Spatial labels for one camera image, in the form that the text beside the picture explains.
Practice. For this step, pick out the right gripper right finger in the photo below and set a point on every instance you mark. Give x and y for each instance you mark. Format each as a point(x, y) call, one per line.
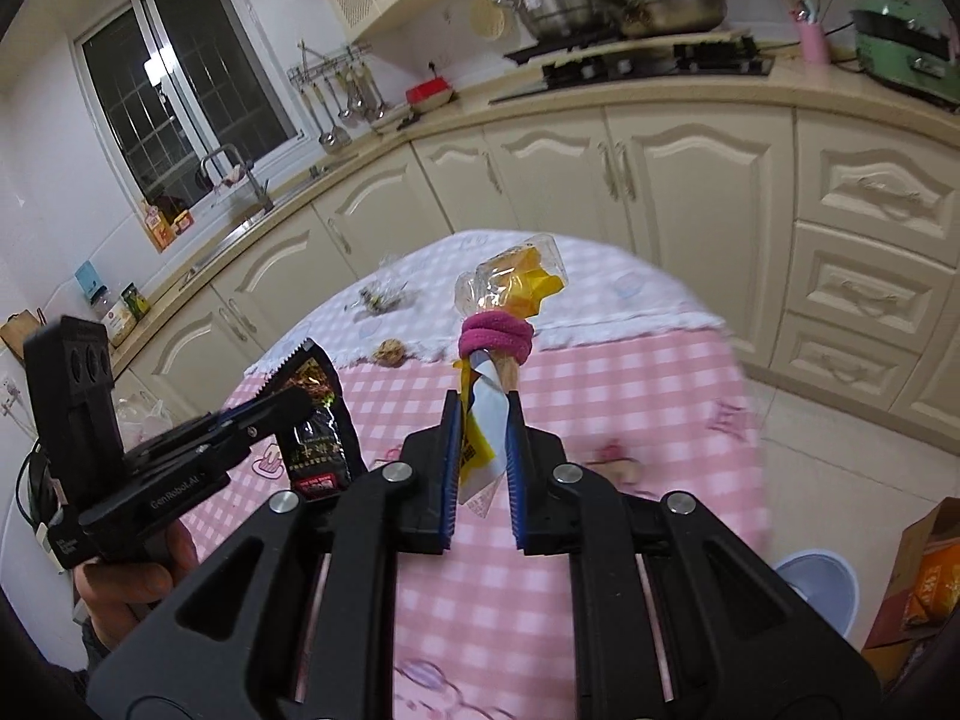
point(673, 615)

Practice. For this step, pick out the person's left hand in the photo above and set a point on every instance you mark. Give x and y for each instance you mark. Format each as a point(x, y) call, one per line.
point(111, 592)

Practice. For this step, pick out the small clear wrapper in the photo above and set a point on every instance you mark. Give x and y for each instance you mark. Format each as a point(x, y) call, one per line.
point(380, 297)

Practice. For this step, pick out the pink utensil holder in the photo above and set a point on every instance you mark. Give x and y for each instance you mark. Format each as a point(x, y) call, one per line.
point(808, 19)

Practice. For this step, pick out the utensil hanging rack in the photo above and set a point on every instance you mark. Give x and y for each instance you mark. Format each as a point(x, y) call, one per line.
point(339, 92)

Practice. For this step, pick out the kitchen window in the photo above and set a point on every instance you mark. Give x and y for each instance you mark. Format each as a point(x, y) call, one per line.
point(184, 97)

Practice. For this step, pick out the green electric cooker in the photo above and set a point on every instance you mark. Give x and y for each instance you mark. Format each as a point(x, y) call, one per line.
point(897, 47)

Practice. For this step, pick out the cream kitchen cabinets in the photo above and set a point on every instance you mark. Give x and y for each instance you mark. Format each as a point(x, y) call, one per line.
point(814, 211)

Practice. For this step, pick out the yellow clear plastic bag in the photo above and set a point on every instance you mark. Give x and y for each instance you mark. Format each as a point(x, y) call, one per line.
point(498, 300)

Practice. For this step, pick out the steel wok pan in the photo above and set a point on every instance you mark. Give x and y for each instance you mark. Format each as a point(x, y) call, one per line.
point(638, 19)

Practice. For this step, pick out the brown cardboard box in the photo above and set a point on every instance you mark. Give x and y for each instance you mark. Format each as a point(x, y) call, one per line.
point(889, 646)

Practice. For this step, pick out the small brown crumpled scrap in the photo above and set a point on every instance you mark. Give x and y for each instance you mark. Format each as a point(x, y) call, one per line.
point(390, 353)

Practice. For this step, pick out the light blue trash bin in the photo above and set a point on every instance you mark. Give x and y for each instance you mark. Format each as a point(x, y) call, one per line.
point(827, 582)

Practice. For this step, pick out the orange rice bag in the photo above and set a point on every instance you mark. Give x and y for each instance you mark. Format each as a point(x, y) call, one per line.
point(934, 595)

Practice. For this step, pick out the steel sink faucet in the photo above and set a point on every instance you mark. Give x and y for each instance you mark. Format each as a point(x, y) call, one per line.
point(239, 172)

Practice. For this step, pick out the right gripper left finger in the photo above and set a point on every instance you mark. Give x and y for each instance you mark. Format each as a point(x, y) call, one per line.
point(293, 615)

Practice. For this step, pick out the red container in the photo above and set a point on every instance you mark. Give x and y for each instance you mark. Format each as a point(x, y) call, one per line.
point(429, 95)

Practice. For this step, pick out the dark snack wrapper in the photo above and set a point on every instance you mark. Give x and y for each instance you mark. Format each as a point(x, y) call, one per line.
point(321, 455)

